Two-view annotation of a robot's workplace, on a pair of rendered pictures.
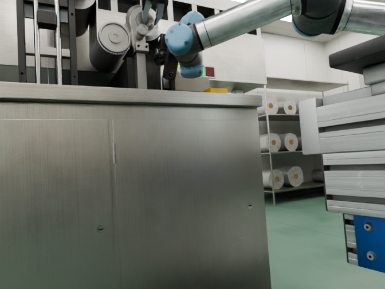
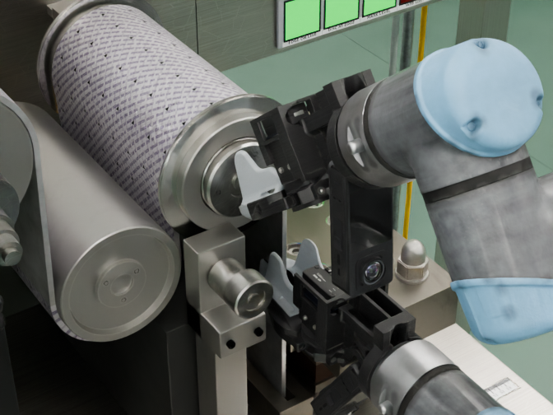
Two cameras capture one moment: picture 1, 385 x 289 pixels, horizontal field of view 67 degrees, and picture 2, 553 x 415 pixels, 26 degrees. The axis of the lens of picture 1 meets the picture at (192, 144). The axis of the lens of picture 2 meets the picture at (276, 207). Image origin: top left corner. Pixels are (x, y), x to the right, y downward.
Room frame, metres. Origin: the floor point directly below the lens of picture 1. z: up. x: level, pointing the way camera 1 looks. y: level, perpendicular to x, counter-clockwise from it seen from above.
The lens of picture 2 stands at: (0.24, 0.24, 1.85)
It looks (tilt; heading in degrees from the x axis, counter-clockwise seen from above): 36 degrees down; 352
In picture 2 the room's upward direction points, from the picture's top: straight up
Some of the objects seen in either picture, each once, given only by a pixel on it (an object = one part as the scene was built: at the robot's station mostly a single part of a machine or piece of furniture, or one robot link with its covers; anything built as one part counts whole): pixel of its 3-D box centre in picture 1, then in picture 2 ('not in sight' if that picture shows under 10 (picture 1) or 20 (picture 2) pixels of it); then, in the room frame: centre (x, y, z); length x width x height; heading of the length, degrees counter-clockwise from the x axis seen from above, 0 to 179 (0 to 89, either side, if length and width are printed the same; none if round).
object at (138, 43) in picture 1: (141, 66); (229, 375); (1.07, 0.17, 1.05); 0.06 x 0.05 x 0.31; 26
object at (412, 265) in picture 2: not in sight; (413, 257); (1.23, -0.04, 1.05); 0.04 x 0.04 x 0.04
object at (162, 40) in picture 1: (171, 45); (357, 327); (1.05, 0.06, 1.12); 0.12 x 0.08 x 0.09; 26
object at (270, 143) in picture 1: (302, 138); not in sight; (4.66, -1.77, 0.92); 1.83 x 0.53 x 1.85; 116
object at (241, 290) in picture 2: (142, 30); (248, 294); (1.04, 0.16, 1.18); 0.04 x 0.02 x 0.04; 116
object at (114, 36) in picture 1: (109, 49); (60, 215); (1.18, 0.32, 1.17); 0.26 x 0.12 x 0.12; 26
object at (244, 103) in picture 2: (144, 22); (230, 169); (1.13, 0.16, 1.25); 0.15 x 0.01 x 0.15; 116
